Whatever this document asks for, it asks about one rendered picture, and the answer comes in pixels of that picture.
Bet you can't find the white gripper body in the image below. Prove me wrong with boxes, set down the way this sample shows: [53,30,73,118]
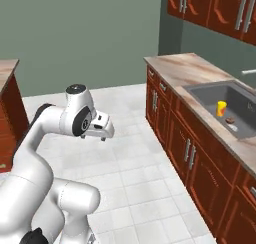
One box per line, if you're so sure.
[81,118,116,140]

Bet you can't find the grey sink basin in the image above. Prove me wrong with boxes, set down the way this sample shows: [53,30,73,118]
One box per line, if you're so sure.
[182,80,256,141]

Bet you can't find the yellow cup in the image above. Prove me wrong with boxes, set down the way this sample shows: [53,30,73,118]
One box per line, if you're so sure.
[215,100,228,118]

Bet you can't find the red-brown base cupboard door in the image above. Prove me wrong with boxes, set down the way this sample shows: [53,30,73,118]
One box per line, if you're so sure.
[154,90,172,151]
[187,121,235,236]
[145,77,158,130]
[166,97,194,186]
[215,187,256,244]

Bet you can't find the red-brown drawer front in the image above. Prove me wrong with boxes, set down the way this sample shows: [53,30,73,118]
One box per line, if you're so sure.
[157,75,174,103]
[233,167,256,207]
[146,64,160,86]

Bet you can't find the red-brown island cupboard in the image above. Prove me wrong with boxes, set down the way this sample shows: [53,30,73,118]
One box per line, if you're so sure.
[0,58,31,174]

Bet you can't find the silver tap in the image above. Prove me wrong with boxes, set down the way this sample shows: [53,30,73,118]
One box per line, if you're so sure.
[240,68,256,77]

